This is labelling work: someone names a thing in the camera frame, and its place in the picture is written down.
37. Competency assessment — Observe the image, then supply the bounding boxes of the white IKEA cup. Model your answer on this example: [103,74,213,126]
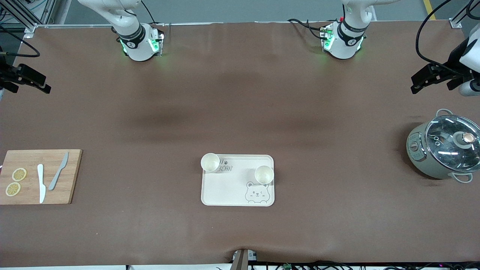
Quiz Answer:
[255,165,275,185]
[201,153,220,173]

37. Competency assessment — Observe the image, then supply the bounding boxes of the glass pot lid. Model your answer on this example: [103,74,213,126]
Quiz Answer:
[425,114,480,173]

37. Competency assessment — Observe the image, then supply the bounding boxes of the grey-green electric cooker pot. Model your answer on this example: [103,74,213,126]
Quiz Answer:
[406,109,480,183]

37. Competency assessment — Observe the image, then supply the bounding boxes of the grey plastic knife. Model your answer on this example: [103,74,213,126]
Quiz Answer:
[48,151,69,191]

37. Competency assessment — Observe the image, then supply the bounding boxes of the wooden cutting board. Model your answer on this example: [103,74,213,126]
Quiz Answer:
[0,149,83,205]

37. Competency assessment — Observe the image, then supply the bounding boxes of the white plastic knife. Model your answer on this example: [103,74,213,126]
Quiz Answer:
[37,164,46,204]

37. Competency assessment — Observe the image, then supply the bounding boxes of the cream bear print tray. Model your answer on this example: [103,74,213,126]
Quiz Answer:
[201,154,275,207]

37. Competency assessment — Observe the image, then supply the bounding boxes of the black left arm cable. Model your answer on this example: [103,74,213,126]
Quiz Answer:
[416,0,456,72]

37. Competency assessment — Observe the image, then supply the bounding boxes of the aluminium frame post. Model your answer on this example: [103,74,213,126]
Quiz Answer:
[0,0,113,39]
[449,0,480,29]

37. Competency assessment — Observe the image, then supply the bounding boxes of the black left base cable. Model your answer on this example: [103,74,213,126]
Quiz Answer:
[288,18,330,40]

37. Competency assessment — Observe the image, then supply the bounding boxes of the black base cable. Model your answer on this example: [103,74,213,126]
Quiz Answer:
[288,18,330,40]
[140,0,166,27]

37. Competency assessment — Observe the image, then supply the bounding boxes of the black right base cable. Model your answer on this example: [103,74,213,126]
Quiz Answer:
[140,0,166,27]

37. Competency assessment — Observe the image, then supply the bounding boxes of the grey table edge mount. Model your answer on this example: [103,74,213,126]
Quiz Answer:
[231,248,258,270]

